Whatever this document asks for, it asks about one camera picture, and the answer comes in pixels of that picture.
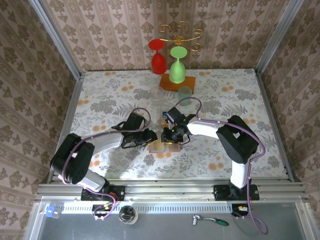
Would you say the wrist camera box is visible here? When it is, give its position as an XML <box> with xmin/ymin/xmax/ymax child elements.
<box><xmin>110</xmin><ymin>112</ymin><xmax>146</xmax><ymax>131</ymax></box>
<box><xmin>165</xmin><ymin>107</ymin><xmax>197</xmax><ymax>124</ymax></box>

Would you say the gold wire glass rack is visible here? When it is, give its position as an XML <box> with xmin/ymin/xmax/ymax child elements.
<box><xmin>159</xmin><ymin>20</ymin><xmax>205</xmax><ymax>53</ymax></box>

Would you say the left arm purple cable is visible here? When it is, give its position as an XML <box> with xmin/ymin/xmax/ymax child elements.
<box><xmin>59</xmin><ymin>107</ymin><xmax>151</xmax><ymax>222</ymax></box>

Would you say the green handled ratchet wrench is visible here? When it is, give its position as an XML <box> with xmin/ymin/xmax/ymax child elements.
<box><xmin>192</xmin><ymin>214</ymin><xmax>230</xmax><ymax>227</ymax></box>

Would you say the white slotted cable duct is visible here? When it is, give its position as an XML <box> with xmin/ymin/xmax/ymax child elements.
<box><xmin>61</xmin><ymin>205</ymin><xmax>234</xmax><ymax>215</ymax></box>

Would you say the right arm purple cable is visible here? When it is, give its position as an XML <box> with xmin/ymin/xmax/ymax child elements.
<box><xmin>173</xmin><ymin>97</ymin><xmax>270</xmax><ymax>236</ymax></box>

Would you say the aluminium corner post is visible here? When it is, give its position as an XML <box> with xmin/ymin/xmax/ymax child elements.
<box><xmin>254</xmin><ymin>0</ymin><xmax>305</xmax><ymax>75</ymax></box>
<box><xmin>28</xmin><ymin>0</ymin><xmax>84</xmax><ymax>79</ymax></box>

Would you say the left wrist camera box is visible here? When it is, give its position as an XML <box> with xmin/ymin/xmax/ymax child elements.
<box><xmin>110</xmin><ymin>112</ymin><xmax>146</xmax><ymax>131</ymax></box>

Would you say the black connector with wires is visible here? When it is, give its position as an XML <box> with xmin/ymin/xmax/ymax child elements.
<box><xmin>230</xmin><ymin>203</ymin><xmax>254</xmax><ymax>219</ymax></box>
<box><xmin>91</xmin><ymin>203</ymin><xmax>117</xmax><ymax>222</ymax></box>

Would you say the small blue plastic part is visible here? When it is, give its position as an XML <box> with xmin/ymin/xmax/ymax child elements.
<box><xmin>45</xmin><ymin>205</ymin><xmax>62</xmax><ymax>220</ymax></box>

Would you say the red wine glass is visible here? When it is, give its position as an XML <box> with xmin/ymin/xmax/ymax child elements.
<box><xmin>148</xmin><ymin>38</ymin><xmax>168</xmax><ymax>76</ymax></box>

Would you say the teal plastic cup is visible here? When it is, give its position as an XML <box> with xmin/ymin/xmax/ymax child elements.
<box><xmin>177</xmin><ymin>85</ymin><xmax>193</xmax><ymax>107</ymax></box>

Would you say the clear plastic cup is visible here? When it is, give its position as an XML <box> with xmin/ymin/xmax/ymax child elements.
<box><xmin>149</xmin><ymin>86</ymin><xmax>165</xmax><ymax>101</ymax></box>

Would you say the grey metal shelf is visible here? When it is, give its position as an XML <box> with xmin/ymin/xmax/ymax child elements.
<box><xmin>24</xmin><ymin>196</ymin><xmax>317</xmax><ymax>240</ymax></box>

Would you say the orange wooden board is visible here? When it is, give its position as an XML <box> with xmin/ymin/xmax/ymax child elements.
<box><xmin>158</xmin><ymin>72</ymin><xmax>197</xmax><ymax>95</ymax></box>

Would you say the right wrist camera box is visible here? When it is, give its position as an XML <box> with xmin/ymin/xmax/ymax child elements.
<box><xmin>165</xmin><ymin>107</ymin><xmax>197</xmax><ymax>124</ymax></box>

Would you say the clear acrylic box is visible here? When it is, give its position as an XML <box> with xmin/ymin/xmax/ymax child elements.
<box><xmin>157</xmin><ymin>104</ymin><xmax>176</xmax><ymax>129</ymax></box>

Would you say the aluminium side rail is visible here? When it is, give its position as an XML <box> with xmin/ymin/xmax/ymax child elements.
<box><xmin>254</xmin><ymin>68</ymin><xmax>296</xmax><ymax>183</ymax></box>
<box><xmin>59</xmin><ymin>72</ymin><xmax>85</xmax><ymax>182</ymax></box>

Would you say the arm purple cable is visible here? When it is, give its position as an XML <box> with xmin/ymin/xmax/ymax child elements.
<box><xmin>173</xmin><ymin>97</ymin><xmax>270</xmax><ymax>236</ymax></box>
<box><xmin>59</xmin><ymin>107</ymin><xmax>151</xmax><ymax>222</ymax></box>

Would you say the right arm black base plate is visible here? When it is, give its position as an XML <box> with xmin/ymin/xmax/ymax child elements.
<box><xmin>212</xmin><ymin>184</ymin><xmax>261</xmax><ymax>202</ymax></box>

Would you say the green wine glass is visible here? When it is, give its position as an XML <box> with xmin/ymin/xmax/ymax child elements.
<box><xmin>168</xmin><ymin>46</ymin><xmax>189</xmax><ymax>84</ymax></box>

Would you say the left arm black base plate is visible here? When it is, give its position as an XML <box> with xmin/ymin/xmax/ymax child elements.
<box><xmin>80</xmin><ymin>185</ymin><xmax>126</xmax><ymax>202</ymax></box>

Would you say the aluminium front frame rail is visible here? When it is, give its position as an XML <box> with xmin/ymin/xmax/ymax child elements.
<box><xmin>34</xmin><ymin>177</ymin><xmax>310</xmax><ymax>202</ymax></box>

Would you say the glass jar with screws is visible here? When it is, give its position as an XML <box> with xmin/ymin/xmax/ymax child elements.
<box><xmin>118</xmin><ymin>205</ymin><xmax>139</xmax><ymax>225</ymax></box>

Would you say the brown leather card holder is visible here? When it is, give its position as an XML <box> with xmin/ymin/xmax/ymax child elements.
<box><xmin>148</xmin><ymin>140</ymin><xmax>182</xmax><ymax>154</ymax></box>

